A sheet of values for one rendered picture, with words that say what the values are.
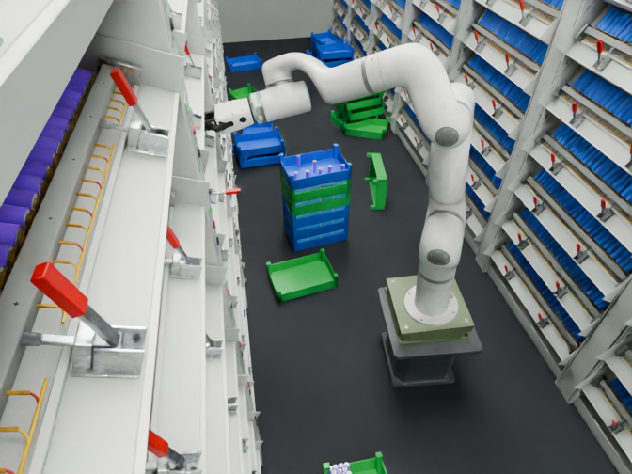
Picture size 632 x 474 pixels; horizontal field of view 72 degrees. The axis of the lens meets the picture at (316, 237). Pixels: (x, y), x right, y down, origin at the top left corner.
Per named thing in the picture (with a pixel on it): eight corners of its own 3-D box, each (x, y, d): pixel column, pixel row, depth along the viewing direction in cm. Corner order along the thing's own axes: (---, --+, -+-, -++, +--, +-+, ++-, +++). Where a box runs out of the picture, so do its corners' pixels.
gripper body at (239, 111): (260, 129, 120) (221, 139, 120) (257, 112, 128) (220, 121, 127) (253, 104, 115) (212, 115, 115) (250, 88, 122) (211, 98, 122)
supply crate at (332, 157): (336, 156, 223) (337, 143, 218) (351, 178, 209) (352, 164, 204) (279, 167, 216) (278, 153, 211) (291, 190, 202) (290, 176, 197)
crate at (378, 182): (376, 180, 278) (364, 180, 277) (380, 151, 264) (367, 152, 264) (384, 209, 255) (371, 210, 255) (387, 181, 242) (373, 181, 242)
